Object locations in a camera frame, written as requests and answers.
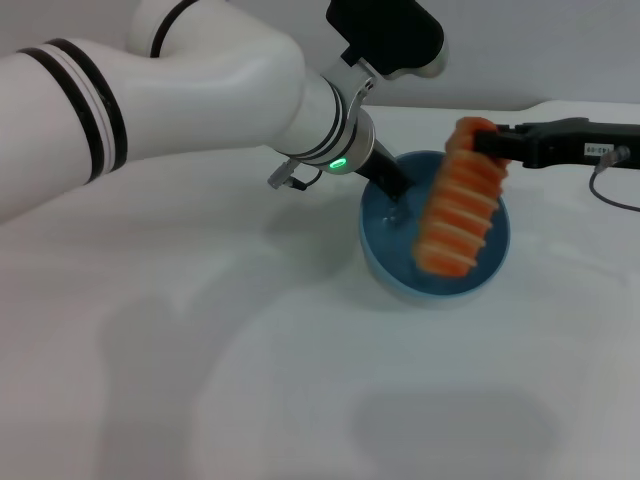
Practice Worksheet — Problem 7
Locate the silver camera mounting bracket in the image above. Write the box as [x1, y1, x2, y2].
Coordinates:
[319, 47, 381, 119]

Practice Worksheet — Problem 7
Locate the grey plug with black cable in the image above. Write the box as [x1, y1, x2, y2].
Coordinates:
[268, 159, 324, 192]

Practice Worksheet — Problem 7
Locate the blue bowl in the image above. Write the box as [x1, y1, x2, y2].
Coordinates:
[358, 150, 511, 306]

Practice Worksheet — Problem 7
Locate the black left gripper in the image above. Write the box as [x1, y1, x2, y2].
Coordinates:
[355, 139, 412, 204]

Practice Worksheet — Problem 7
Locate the orange striped bread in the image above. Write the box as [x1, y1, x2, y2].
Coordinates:
[412, 117, 511, 279]

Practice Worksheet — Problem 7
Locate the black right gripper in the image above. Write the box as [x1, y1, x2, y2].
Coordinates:
[472, 117, 640, 171]

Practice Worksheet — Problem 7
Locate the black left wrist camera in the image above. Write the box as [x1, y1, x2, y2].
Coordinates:
[325, 0, 450, 79]

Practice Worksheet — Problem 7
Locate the grey right gripper cable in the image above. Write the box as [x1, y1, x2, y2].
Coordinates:
[588, 146, 640, 211]

